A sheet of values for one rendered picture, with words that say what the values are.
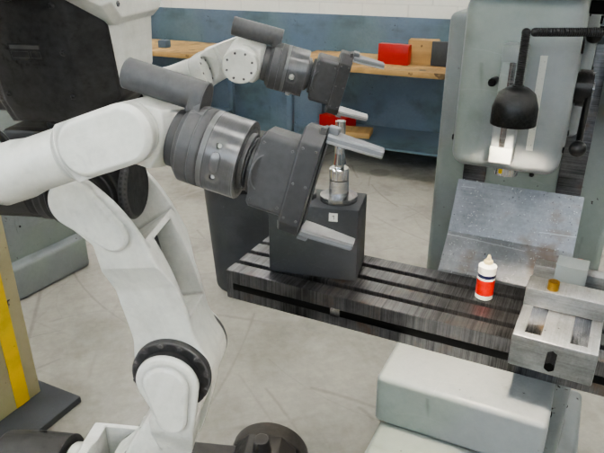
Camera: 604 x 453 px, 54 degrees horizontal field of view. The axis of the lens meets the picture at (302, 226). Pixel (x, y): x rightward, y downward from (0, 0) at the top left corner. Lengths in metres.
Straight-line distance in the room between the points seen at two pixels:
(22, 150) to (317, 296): 0.85
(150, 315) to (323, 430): 1.50
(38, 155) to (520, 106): 0.70
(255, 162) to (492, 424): 0.83
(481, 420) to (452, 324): 0.20
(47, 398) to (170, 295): 1.77
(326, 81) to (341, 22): 4.73
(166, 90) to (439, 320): 0.87
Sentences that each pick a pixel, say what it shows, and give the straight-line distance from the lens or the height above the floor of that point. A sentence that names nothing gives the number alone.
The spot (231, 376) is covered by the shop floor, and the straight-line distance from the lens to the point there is 2.74.
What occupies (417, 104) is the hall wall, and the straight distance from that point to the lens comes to 5.74.
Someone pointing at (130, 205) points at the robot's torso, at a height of 1.32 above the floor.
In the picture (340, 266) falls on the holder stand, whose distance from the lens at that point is 1.45.
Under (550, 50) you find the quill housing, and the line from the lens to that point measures 1.15.
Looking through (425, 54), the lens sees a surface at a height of 0.97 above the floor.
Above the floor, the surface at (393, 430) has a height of 0.77.
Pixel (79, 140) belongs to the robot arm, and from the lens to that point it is 0.67.
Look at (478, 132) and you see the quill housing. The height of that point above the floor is 1.38.
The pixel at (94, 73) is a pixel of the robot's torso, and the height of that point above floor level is 1.54.
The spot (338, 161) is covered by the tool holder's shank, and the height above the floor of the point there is 1.25.
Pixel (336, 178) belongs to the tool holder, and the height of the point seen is 1.21.
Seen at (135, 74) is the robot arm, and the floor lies 1.57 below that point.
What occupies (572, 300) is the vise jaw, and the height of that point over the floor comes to 1.07.
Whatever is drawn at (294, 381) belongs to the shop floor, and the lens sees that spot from 2.69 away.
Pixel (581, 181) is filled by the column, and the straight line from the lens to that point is 1.68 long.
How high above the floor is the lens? 1.69
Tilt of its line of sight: 24 degrees down
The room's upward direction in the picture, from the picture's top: straight up
